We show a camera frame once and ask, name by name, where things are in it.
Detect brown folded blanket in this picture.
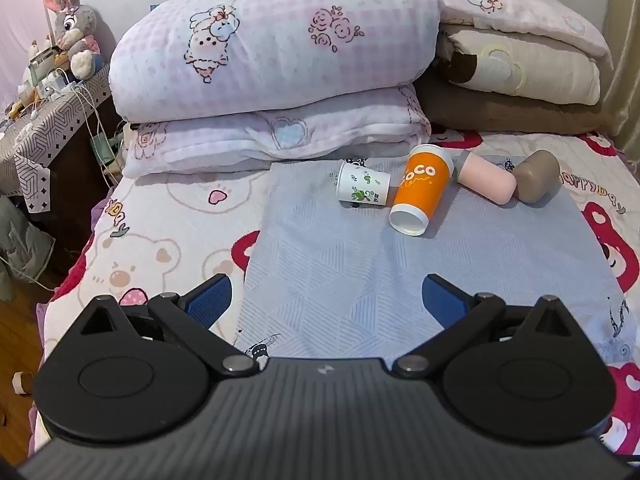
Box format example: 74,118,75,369
416,79,622,137

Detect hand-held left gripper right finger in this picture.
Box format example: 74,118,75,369
392,274,588,378

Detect bedside table with patterned cloth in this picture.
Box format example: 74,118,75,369
0,66,114,212

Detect pile of small desk items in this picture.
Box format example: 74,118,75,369
6,39,80,120

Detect grey plush bunny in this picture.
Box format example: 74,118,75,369
44,0,104,81

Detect white cup with green print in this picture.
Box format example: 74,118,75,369
336,160,392,208

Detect pink cup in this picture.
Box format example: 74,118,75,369
454,150,517,206

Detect orange cup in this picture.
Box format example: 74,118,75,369
389,144,455,237

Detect white cables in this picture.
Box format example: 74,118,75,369
30,67,123,188

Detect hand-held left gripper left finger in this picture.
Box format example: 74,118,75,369
67,274,260,378

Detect beige folded blanket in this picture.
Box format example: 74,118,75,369
439,24,602,107

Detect brown cup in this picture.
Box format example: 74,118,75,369
511,150,561,204

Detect dark wooden side table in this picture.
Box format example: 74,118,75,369
29,94,124,276

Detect pink printed pillow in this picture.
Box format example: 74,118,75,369
382,0,612,59

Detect light green pouch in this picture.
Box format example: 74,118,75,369
91,132,120,167

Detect pink checkered folded quilt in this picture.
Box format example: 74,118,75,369
109,0,443,180

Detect beige curtain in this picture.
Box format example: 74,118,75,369
601,0,640,163

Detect grey patterned mat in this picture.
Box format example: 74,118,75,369
239,159,627,367

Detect grey green cloth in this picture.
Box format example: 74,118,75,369
0,195,57,302

